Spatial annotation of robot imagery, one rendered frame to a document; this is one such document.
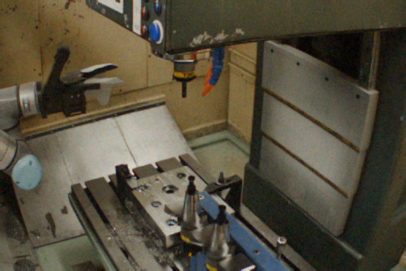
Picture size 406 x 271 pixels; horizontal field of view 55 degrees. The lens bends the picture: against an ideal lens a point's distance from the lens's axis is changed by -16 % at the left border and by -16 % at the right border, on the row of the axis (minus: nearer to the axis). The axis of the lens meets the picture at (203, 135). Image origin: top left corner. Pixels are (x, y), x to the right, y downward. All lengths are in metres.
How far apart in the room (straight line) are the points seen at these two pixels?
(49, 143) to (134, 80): 0.52
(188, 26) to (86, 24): 1.38
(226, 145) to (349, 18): 1.73
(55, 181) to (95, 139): 0.31
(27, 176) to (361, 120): 0.86
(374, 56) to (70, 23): 1.32
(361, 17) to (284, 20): 0.22
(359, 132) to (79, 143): 1.32
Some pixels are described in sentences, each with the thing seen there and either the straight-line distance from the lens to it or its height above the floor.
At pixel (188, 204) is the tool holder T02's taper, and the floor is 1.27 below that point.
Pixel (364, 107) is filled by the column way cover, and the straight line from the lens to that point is 1.20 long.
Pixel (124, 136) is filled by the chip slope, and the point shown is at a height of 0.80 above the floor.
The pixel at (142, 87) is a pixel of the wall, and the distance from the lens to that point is 2.21.
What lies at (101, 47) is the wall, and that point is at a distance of 2.06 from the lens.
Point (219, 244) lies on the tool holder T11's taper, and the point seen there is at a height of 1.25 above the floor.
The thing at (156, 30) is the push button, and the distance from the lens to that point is 0.64.
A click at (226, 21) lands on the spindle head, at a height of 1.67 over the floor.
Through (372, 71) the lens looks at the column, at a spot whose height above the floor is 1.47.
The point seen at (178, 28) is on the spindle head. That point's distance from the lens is 0.64.
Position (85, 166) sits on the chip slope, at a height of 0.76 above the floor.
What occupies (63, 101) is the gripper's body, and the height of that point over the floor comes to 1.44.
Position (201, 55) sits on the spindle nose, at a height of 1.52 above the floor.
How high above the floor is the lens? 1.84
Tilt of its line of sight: 29 degrees down
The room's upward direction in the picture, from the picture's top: 1 degrees clockwise
